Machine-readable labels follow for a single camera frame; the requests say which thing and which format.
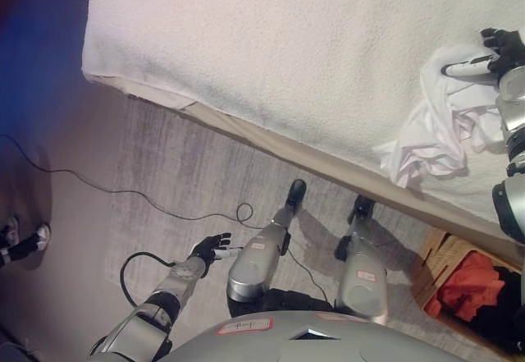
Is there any woven wicker laundry basket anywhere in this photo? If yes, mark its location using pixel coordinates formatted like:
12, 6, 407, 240
409, 229, 525, 360

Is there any black robot right foot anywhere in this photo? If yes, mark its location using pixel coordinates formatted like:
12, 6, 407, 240
347, 195, 377, 226

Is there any black robot foot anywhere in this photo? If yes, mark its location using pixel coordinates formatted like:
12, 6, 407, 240
285, 178, 308, 212
347, 195, 377, 226

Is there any white sneaker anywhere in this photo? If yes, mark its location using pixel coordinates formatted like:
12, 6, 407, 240
33, 222, 52, 253

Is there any black robot left foot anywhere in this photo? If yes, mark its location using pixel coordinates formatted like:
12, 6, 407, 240
285, 178, 308, 212

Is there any orange garment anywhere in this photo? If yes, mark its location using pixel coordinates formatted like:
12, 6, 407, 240
425, 250, 506, 323

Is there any thin black floor cable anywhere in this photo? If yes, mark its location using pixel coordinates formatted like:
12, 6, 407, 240
0, 133, 331, 304

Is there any white garment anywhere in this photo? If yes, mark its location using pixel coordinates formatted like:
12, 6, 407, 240
372, 44, 510, 190

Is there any beige bed base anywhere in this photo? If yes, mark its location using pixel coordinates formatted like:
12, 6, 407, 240
84, 73, 525, 265

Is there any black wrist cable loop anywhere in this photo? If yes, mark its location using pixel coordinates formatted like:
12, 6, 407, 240
120, 250, 180, 308

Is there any robot legs and torso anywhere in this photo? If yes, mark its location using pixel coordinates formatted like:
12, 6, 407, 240
100, 97, 506, 362

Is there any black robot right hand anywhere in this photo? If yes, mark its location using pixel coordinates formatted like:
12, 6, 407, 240
441, 27, 525, 79

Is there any silver robot left leg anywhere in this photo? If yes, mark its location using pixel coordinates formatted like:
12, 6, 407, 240
226, 208, 293, 318

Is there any bed with white blanket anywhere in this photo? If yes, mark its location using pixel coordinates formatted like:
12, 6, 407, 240
80, 0, 525, 224

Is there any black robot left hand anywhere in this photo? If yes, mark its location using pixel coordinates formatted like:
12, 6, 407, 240
191, 232, 244, 275

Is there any silver robot torso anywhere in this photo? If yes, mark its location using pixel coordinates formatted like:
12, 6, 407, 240
157, 310, 497, 362

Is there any silver robot leg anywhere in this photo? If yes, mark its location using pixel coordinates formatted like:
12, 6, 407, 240
226, 208, 293, 318
333, 218, 390, 326

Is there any silver robot right leg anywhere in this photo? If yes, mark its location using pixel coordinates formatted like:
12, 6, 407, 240
333, 218, 390, 326

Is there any black garment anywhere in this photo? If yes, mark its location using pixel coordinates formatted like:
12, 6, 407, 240
462, 266, 525, 349

